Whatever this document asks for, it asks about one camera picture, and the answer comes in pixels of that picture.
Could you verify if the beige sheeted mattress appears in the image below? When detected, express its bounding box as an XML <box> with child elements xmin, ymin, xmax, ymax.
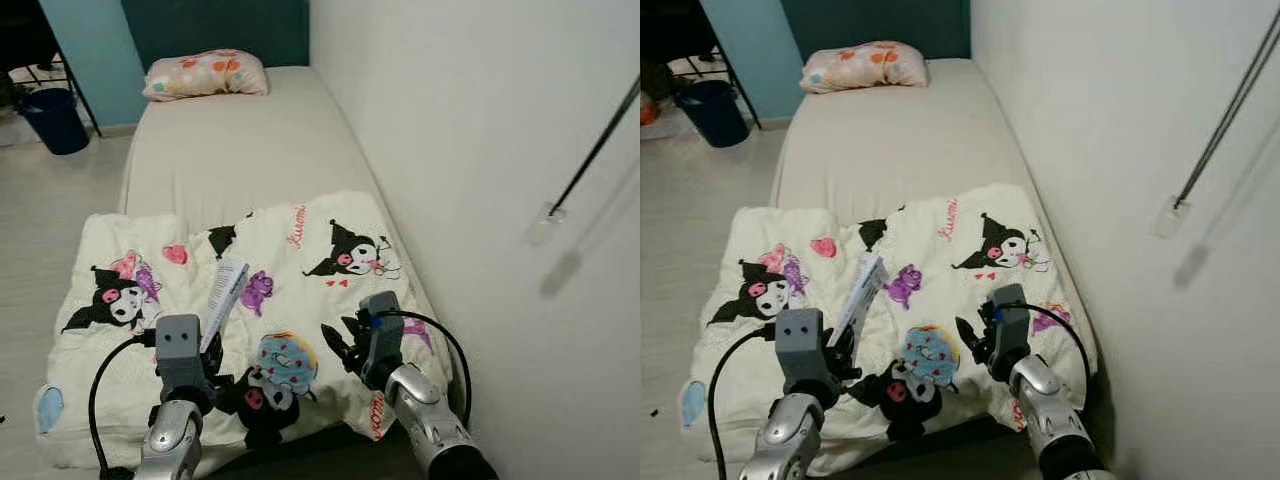
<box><xmin>770</xmin><ymin>58</ymin><xmax>1101</xmax><ymax>421</ymax></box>
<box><xmin>118</xmin><ymin>66</ymin><xmax>471</xmax><ymax>441</ymax></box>

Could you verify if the blue plastic bin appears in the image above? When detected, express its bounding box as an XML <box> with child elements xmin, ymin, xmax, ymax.
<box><xmin>15</xmin><ymin>87</ymin><xmax>92</xmax><ymax>157</ymax></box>
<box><xmin>674</xmin><ymin>80</ymin><xmax>751</xmax><ymax>149</ymax></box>

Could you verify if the black metal rack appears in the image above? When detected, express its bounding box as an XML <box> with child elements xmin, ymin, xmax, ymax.
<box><xmin>0</xmin><ymin>0</ymin><xmax>103</xmax><ymax>138</ymax></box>
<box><xmin>640</xmin><ymin>0</ymin><xmax>763</xmax><ymax>131</ymax></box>

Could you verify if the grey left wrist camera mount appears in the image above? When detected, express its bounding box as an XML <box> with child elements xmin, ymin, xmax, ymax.
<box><xmin>154</xmin><ymin>314</ymin><xmax>208</xmax><ymax>396</ymax></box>
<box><xmin>776</xmin><ymin>307</ymin><xmax>827</xmax><ymax>396</ymax></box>

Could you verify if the blue white patterned packet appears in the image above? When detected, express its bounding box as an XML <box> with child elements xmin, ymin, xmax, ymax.
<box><xmin>200</xmin><ymin>259</ymin><xmax>251</xmax><ymax>353</ymax></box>
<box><xmin>832</xmin><ymin>252</ymin><xmax>891</xmax><ymax>346</ymax></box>

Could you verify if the thin hanging wall cord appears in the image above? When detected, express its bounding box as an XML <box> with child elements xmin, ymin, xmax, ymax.
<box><xmin>1172</xmin><ymin>5</ymin><xmax>1280</xmax><ymax>211</ymax></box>
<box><xmin>548</xmin><ymin>75</ymin><xmax>641</xmax><ymax>216</ymax></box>

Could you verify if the blue upholstered bed headboard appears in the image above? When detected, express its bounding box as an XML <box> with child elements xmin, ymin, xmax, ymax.
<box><xmin>121</xmin><ymin>0</ymin><xmax>310</xmax><ymax>71</ymax></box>
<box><xmin>780</xmin><ymin>0</ymin><xmax>972</xmax><ymax>63</ymax></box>

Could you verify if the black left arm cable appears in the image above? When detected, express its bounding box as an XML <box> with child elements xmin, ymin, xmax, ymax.
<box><xmin>706</xmin><ymin>325</ymin><xmax>783</xmax><ymax>471</ymax></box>
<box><xmin>88</xmin><ymin>330</ymin><xmax>161</xmax><ymax>476</ymax></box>

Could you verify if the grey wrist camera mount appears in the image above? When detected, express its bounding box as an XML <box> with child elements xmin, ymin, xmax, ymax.
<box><xmin>988</xmin><ymin>283</ymin><xmax>1032</xmax><ymax>379</ymax></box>
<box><xmin>358</xmin><ymin>291</ymin><xmax>405</xmax><ymax>386</ymax></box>
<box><xmin>776</xmin><ymin>307</ymin><xmax>827</xmax><ymax>396</ymax></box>
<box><xmin>154</xmin><ymin>314</ymin><xmax>208</xmax><ymax>396</ymax></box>

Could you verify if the clear cord pull end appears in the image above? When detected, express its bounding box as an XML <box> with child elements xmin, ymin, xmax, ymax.
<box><xmin>527</xmin><ymin>203</ymin><xmax>567</xmax><ymax>247</ymax></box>
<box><xmin>1150</xmin><ymin>195</ymin><xmax>1193</xmax><ymax>239</ymax></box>

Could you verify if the pink spotted pillow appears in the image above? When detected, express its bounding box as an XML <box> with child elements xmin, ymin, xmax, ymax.
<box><xmin>142</xmin><ymin>49</ymin><xmax>270</xmax><ymax>103</ymax></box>
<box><xmin>800</xmin><ymin>40</ymin><xmax>930</xmax><ymax>95</ymax></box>

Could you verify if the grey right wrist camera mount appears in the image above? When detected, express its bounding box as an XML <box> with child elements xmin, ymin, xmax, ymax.
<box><xmin>988</xmin><ymin>283</ymin><xmax>1032</xmax><ymax>379</ymax></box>
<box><xmin>358</xmin><ymin>291</ymin><xmax>405</xmax><ymax>386</ymax></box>

